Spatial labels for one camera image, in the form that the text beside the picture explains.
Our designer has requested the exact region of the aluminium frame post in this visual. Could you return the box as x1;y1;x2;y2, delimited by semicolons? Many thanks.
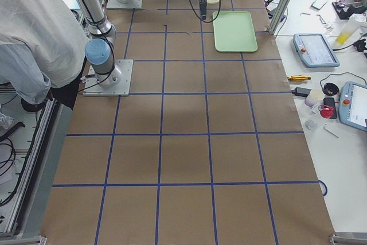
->
268;0;304;37

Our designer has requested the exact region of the mint green tray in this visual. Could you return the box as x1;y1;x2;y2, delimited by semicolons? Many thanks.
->
212;11;258;53

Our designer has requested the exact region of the squeeze bottle yellow liquid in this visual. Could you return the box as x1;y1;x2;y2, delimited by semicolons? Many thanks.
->
335;14;366;45

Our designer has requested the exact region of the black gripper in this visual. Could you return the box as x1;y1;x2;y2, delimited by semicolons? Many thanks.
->
199;0;207;20

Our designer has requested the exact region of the red round object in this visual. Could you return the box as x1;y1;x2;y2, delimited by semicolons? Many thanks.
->
318;104;334;119

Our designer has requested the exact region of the person in white shirt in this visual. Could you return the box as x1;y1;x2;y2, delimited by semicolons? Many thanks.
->
1;0;88;108

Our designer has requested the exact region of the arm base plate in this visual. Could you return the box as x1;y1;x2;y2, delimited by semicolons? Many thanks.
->
106;0;143;10
82;59;134;96

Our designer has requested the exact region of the blue teach pendant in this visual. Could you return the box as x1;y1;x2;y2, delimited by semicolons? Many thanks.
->
293;33;340;68
338;81;366;132

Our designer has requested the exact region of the smartphone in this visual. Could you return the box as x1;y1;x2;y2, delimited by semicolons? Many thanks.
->
310;0;328;10

